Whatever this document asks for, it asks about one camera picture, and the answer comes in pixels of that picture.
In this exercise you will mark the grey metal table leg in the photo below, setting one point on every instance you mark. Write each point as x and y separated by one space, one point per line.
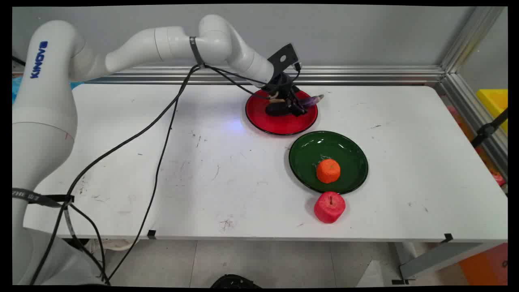
442 257

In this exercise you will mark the white shoe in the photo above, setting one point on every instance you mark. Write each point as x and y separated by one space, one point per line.
113 244

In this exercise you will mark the dark green round plate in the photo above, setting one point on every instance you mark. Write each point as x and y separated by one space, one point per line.
348 158

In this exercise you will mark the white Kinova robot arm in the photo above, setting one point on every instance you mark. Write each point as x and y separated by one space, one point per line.
44 101

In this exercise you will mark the red round plate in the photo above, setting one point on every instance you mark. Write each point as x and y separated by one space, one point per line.
279 123

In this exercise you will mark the orange box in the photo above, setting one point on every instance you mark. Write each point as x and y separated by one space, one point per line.
486 265

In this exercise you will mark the side aluminium frame rail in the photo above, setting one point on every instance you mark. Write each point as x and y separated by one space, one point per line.
474 117

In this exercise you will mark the orange toy fruit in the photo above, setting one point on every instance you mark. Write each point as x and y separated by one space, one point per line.
328 171

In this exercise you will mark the red toy apple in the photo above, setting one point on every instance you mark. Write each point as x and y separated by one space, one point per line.
329 209

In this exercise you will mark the grey robot base cover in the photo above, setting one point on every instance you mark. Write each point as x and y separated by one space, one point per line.
61 263

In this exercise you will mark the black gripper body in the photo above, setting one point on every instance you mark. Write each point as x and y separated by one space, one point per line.
282 86

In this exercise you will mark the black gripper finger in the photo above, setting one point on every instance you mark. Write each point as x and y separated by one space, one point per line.
301 108
289 106

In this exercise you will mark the horizontal aluminium frame rail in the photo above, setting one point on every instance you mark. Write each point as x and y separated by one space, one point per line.
365 75

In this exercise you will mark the yellow plastic bin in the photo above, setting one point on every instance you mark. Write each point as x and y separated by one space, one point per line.
494 101

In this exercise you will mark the upright aluminium frame post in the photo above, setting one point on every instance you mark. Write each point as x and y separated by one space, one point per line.
470 38

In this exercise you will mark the dark purple toy eggplant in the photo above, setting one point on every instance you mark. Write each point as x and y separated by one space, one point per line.
275 109

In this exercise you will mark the small black table clip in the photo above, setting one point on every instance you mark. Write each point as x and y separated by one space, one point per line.
448 237
151 234

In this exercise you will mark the black round floor object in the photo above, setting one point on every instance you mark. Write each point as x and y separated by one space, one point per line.
235 282

